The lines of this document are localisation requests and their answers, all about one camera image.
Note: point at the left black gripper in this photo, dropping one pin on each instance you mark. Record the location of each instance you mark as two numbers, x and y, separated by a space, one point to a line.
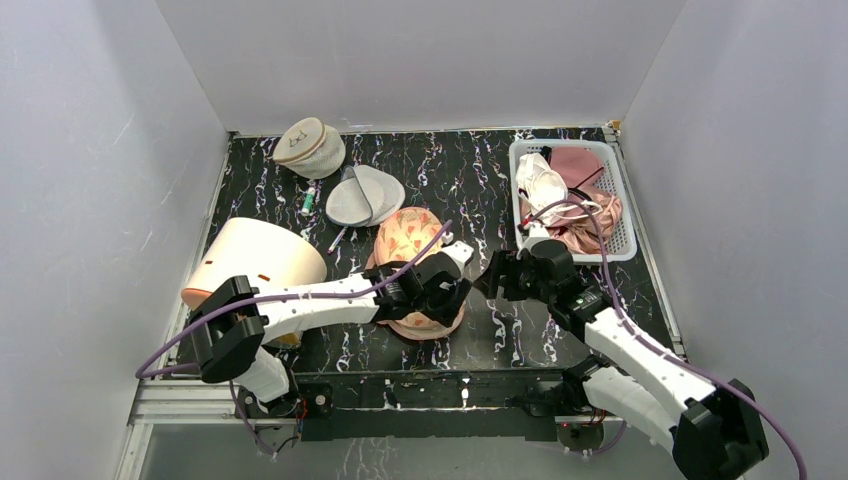
443 313

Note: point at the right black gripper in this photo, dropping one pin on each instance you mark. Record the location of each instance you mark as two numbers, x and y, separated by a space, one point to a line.
506 279

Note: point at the peach floral mesh laundry bag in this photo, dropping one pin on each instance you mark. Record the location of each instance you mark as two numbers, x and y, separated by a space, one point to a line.
400 237

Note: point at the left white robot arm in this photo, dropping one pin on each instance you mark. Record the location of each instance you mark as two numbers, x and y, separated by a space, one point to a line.
231 327

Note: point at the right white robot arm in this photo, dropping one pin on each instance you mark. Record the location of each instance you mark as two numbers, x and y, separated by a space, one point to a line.
711 431

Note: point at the white bra in basket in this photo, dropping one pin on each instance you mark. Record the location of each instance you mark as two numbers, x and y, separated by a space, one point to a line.
539 186

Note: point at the pink satin garment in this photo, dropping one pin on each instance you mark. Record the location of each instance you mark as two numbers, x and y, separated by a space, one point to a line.
581 169

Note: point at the white plastic basket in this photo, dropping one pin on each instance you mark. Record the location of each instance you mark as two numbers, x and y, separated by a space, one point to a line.
622 246

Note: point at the pink pen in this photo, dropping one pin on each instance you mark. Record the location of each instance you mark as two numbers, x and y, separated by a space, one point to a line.
337 240

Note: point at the small green white tube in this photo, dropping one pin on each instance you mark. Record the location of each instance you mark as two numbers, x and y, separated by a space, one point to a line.
308 201

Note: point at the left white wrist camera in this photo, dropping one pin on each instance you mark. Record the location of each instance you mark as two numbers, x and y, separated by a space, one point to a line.
460 253

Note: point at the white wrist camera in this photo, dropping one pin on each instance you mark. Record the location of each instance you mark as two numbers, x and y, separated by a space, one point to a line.
460 253
529 235

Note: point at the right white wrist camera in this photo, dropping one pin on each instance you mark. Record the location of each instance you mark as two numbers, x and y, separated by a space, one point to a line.
529 235

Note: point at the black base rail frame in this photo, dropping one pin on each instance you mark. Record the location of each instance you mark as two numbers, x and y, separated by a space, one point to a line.
523 403

